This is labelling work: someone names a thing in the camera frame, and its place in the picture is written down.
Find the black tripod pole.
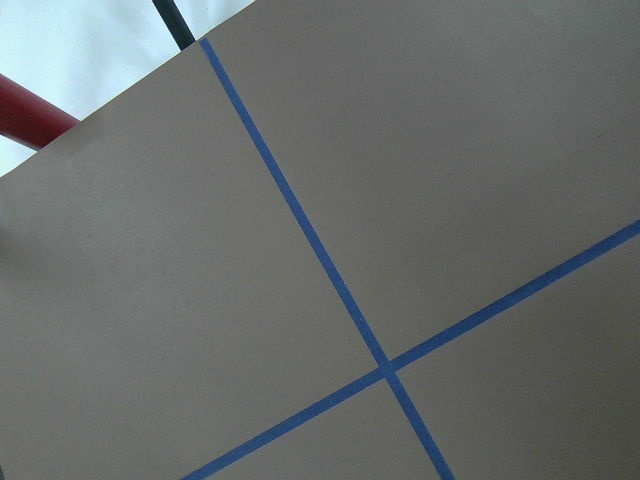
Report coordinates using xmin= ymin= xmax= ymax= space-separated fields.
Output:
xmin=152 ymin=0 xmax=195 ymax=51

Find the white side table cloth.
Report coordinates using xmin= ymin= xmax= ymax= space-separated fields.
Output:
xmin=0 ymin=0 xmax=256 ymax=177

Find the red cylinder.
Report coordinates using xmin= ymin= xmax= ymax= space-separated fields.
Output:
xmin=1 ymin=75 xmax=80 ymax=150

